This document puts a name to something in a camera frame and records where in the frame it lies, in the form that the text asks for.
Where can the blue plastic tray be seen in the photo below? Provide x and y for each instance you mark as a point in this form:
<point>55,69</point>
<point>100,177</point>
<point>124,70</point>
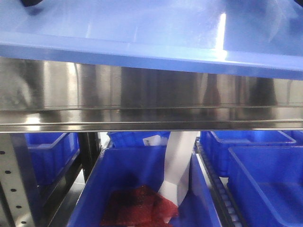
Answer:
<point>259,38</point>

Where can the perforated metal shelf upright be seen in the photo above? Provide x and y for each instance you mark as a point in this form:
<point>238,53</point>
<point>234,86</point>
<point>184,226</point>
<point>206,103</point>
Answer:
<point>18,181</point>

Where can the blue bin rear centre labelled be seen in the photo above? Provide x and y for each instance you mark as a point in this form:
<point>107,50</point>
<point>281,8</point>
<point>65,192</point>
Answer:
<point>122,139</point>

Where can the blue bin centre lower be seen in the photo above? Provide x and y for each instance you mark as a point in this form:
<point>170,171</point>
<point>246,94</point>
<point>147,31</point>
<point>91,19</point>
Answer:
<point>127,168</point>

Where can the blue bin lower right back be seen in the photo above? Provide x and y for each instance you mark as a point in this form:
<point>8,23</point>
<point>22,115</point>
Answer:
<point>216,144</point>

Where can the red mesh bag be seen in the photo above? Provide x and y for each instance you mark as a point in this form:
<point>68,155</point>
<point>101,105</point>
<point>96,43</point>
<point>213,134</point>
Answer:
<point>139,207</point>

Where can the blue bin lower left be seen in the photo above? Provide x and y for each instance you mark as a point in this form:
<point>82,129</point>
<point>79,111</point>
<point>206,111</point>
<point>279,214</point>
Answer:
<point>50,152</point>

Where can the roller conveyor track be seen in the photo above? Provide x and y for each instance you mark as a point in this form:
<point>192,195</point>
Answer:
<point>226,209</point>

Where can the blue bin lower right front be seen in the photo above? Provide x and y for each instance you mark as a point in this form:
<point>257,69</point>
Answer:
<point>267,185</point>

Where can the dark metal shelf post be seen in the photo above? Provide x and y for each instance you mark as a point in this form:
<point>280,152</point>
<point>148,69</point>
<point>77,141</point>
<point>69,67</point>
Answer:
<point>90,149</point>

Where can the stainless steel shelf rail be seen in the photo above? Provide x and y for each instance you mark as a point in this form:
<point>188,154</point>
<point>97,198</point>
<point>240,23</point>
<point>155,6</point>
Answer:
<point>41,96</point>

